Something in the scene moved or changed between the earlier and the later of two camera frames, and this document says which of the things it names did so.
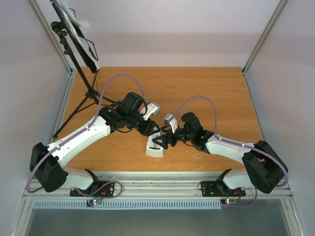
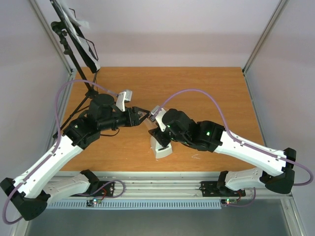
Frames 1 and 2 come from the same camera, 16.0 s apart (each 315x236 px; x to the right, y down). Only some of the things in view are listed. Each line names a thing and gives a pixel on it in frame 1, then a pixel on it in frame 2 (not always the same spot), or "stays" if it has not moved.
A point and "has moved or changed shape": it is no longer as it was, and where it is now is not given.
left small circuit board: (90, 203) stays
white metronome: (153, 148) has moved or changed shape
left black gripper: (152, 124) -> (135, 121)
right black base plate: (216, 189) stays
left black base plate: (97, 189) stays
